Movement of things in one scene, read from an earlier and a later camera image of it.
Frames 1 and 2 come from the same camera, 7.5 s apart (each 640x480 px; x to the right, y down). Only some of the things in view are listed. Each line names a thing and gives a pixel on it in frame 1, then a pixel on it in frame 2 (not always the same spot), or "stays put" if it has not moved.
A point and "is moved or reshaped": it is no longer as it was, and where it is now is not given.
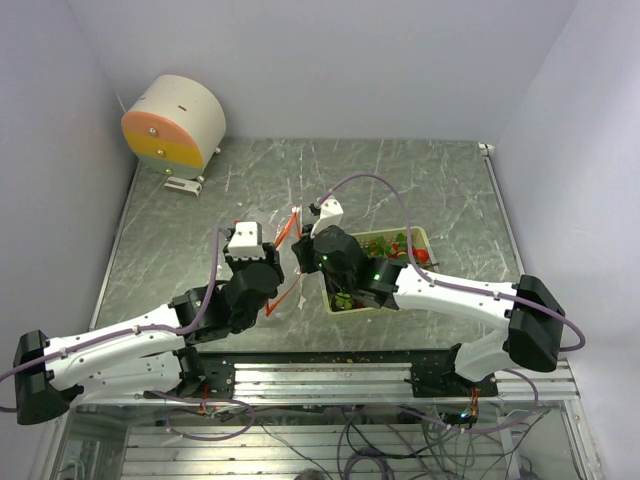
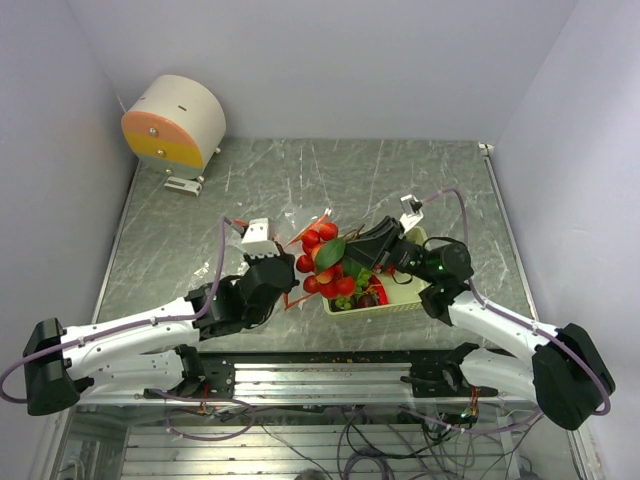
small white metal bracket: [184, 186] stays put
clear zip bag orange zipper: [289, 233] is moved or reshaped
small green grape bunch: [343, 300] stays put
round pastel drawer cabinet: [175, 125] stays put
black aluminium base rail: [328, 375] stays put
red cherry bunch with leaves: [377, 246] is moved or reshaped
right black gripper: [303, 248] → [369, 248]
